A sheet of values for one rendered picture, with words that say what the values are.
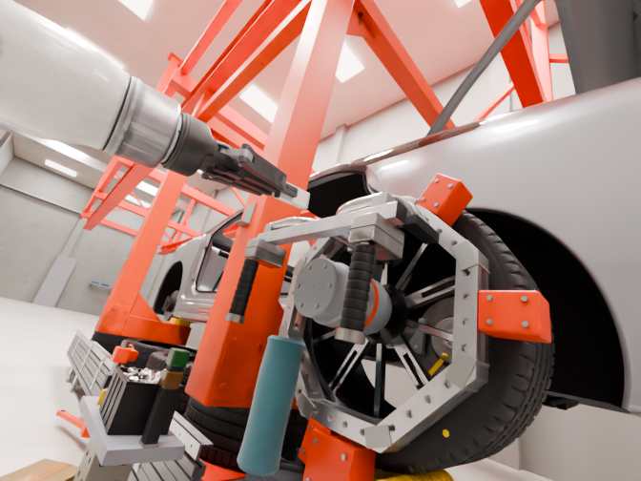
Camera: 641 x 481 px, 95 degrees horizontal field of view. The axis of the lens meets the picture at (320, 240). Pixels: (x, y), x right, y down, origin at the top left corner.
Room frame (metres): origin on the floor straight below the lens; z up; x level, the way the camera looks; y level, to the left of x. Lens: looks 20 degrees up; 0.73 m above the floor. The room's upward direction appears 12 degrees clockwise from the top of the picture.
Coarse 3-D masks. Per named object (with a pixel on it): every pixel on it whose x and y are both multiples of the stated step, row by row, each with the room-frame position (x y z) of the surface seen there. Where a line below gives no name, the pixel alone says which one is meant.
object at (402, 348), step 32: (416, 256) 0.71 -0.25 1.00; (448, 256) 0.82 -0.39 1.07; (384, 288) 0.78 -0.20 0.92; (448, 288) 0.64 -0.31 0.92; (416, 320) 0.74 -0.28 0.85; (320, 352) 0.93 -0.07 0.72; (352, 352) 0.83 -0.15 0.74; (384, 352) 0.77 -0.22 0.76; (320, 384) 0.87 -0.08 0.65; (352, 384) 0.94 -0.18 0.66; (384, 384) 0.76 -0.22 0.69; (416, 384) 0.69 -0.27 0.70; (384, 416) 0.79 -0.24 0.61
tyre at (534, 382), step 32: (480, 224) 0.58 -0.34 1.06; (512, 256) 0.54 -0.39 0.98; (512, 288) 0.53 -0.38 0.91; (512, 352) 0.53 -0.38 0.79; (544, 352) 0.58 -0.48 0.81; (512, 384) 0.53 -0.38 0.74; (544, 384) 0.62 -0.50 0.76; (448, 416) 0.61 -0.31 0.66; (480, 416) 0.57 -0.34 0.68; (512, 416) 0.57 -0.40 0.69; (416, 448) 0.65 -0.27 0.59; (448, 448) 0.61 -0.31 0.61; (480, 448) 0.59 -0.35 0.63
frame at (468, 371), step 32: (320, 256) 0.89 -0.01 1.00; (480, 256) 0.51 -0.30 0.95; (480, 288) 0.51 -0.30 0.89; (288, 320) 0.88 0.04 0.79; (480, 352) 0.51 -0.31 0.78; (448, 384) 0.57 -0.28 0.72; (480, 384) 0.53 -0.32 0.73; (320, 416) 0.74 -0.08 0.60; (352, 416) 0.68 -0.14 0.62; (416, 416) 0.57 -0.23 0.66; (384, 448) 0.61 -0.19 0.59
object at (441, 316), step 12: (444, 300) 1.07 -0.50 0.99; (432, 312) 1.10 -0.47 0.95; (444, 312) 1.07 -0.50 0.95; (432, 324) 1.10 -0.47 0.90; (444, 324) 1.03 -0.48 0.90; (432, 336) 1.05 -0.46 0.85; (432, 348) 1.10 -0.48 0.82; (444, 348) 1.02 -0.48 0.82; (420, 360) 1.13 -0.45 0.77; (432, 360) 1.09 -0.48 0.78; (444, 360) 1.02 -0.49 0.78
